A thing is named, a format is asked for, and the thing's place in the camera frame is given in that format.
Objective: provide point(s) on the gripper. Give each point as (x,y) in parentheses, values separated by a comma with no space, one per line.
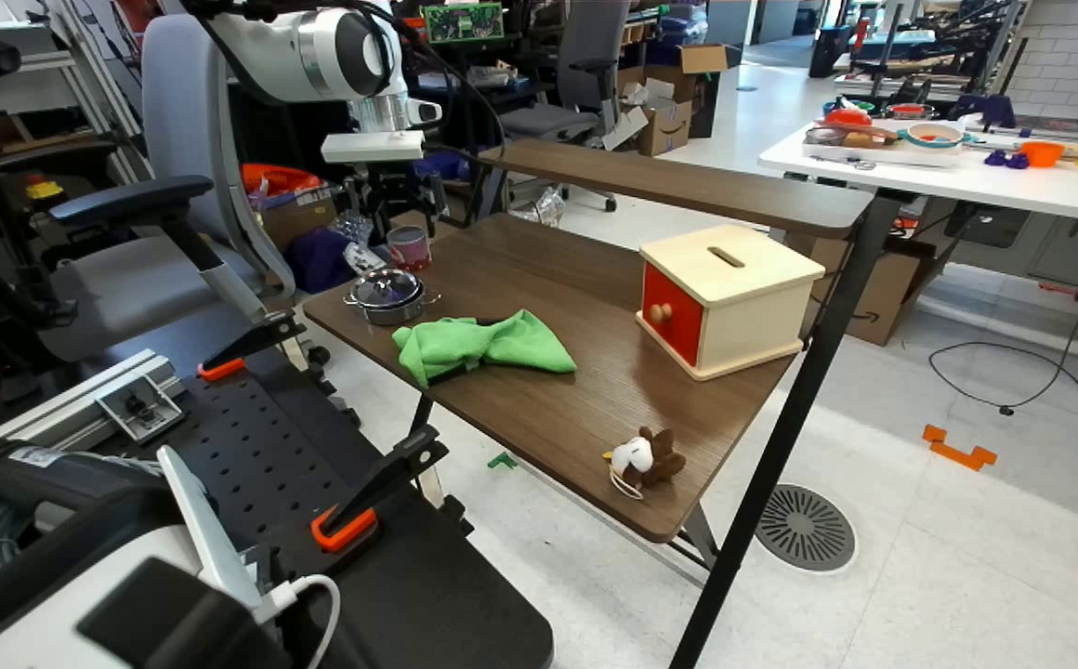
(397,177)

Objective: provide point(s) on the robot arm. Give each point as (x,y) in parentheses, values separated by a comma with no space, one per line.
(269,51)

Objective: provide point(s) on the red can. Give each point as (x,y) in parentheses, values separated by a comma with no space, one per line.
(409,249)

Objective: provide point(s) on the small packet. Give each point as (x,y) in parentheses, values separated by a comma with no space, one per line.
(364,257)

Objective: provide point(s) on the glass pot lid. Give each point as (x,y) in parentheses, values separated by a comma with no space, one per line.
(387,288)

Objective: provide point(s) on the purple cloth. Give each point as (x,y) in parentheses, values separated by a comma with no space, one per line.
(316,260)

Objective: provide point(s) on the silver pot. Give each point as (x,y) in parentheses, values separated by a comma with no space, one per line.
(395,311)

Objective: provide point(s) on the clear plastic bag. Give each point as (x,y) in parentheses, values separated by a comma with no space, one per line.
(539,206)

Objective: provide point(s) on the green cloth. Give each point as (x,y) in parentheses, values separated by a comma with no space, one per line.
(492,346)

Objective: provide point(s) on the green circuit board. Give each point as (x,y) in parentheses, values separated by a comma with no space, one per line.
(463,22)

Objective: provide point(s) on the black clamp with orange tip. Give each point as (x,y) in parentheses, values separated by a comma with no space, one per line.
(251,346)
(381,488)

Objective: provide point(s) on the dark grey office chair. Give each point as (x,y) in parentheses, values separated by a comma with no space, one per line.
(585,56)

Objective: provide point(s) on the small green floor piece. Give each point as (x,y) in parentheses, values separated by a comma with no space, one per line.
(502,460)

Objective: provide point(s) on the wooden drawer knob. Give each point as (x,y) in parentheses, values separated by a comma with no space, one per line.
(660,313)

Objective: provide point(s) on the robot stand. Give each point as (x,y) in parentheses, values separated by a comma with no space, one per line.
(251,446)

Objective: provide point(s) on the stack of cardboard boxes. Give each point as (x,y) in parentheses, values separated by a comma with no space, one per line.
(669,102)

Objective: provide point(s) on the red drawer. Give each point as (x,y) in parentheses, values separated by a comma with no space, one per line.
(683,321)

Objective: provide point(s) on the brown and white plush toy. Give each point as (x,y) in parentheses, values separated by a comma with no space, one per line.
(650,460)

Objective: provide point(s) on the wooden box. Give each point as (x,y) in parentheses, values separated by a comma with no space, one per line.
(743,297)

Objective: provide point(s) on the white flat device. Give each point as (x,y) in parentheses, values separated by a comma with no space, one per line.
(204,520)

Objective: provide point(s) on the cardboard box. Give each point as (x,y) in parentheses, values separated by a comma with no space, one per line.
(883,288)

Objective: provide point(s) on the round floor drain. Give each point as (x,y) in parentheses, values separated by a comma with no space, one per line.
(806,527)

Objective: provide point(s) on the teal rimmed bowl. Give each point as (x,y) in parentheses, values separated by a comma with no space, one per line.
(932,137)

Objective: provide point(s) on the white table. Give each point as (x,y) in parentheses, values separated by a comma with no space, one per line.
(1013,181)

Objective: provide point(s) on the orange bowl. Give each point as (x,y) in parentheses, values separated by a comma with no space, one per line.
(1042,153)

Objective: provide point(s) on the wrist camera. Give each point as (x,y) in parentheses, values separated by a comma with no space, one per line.
(372,146)

